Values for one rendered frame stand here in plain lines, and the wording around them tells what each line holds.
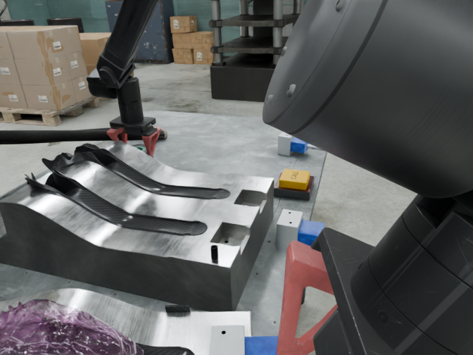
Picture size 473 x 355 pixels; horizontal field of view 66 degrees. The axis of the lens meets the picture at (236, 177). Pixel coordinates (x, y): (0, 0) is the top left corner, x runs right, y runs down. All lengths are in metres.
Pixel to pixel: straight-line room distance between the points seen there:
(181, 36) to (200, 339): 7.02
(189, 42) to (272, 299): 6.85
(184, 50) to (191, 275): 6.90
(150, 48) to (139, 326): 7.20
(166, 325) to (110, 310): 0.07
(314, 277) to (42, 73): 4.17
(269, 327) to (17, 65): 4.19
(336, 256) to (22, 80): 4.40
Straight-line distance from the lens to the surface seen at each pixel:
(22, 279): 0.70
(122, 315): 0.47
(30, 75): 4.42
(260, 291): 0.58
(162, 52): 7.44
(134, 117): 0.96
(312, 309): 1.67
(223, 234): 0.58
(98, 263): 0.60
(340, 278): 0.17
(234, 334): 0.42
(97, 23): 8.85
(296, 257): 0.22
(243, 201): 0.66
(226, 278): 0.50
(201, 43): 7.17
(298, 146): 0.99
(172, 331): 0.47
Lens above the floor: 1.21
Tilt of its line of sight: 27 degrees down
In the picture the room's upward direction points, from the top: 2 degrees counter-clockwise
